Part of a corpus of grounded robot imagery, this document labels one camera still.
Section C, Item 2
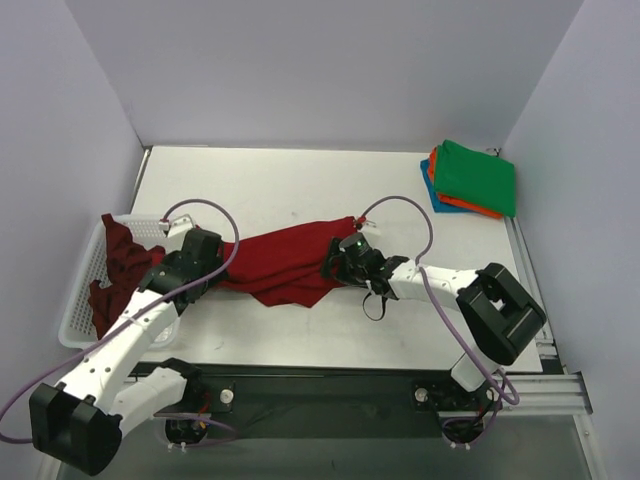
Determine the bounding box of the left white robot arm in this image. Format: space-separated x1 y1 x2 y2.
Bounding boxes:
29 227 226 476

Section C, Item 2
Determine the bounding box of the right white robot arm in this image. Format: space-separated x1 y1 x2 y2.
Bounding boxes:
321 233 547 408

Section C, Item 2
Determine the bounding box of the dark red t-shirt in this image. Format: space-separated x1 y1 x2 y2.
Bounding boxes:
88 214 165 340

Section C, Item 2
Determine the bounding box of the blue folded t-shirt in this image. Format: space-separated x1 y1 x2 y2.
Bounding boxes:
420 159 471 214

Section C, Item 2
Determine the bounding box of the orange folded t-shirt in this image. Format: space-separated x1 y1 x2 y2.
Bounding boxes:
427 147 503 219

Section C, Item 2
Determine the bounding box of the white plastic basket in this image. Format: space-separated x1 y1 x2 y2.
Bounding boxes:
58 214 184 349

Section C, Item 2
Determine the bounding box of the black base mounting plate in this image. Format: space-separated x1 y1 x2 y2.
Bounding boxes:
124 363 494 441

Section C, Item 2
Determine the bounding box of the green folded t-shirt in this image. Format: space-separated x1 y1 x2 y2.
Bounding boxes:
435 140 516 218

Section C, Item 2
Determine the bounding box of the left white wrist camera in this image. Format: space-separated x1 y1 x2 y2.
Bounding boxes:
158 214 196 238

